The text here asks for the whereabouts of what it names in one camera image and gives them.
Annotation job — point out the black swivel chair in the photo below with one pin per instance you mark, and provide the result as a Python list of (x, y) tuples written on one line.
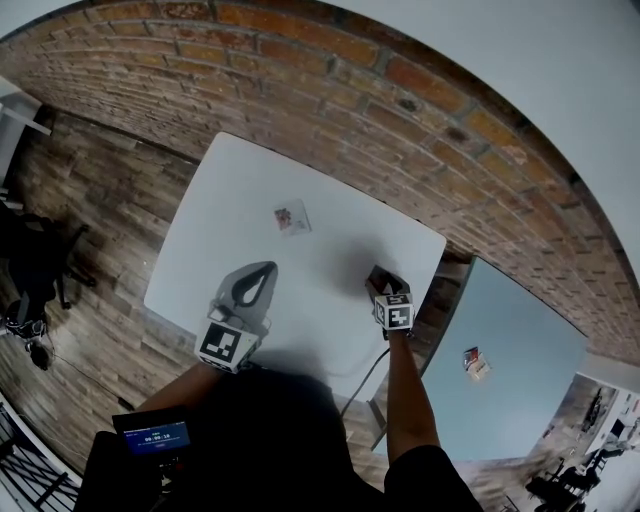
[(565, 482)]

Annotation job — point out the clear packet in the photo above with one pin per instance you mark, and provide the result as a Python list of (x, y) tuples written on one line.
[(292, 220)]

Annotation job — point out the white table leg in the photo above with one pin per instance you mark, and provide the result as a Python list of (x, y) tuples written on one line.
[(378, 425)]

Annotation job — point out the black chest-mounted screen device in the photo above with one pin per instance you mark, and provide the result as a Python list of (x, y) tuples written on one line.
[(157, 435)]

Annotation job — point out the black metal rack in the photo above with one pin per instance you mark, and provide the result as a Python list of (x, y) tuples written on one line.
[(30, 470)]

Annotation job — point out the black office chair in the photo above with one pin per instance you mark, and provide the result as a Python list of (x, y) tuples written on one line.
[(35, 260)]

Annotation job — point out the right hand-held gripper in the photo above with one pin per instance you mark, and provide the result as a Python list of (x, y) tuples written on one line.
[(397, 312)]

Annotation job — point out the person's right forearm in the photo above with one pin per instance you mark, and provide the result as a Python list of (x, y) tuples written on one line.
[(407, 400)]

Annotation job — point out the person's left forearm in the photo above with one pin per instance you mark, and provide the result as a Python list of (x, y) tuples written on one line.
[(185, 385)]

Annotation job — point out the person's black clothing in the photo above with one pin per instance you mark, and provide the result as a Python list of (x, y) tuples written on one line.
[(280, 450)]

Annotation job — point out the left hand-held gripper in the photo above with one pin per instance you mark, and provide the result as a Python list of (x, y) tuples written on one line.
[(220, 345)]

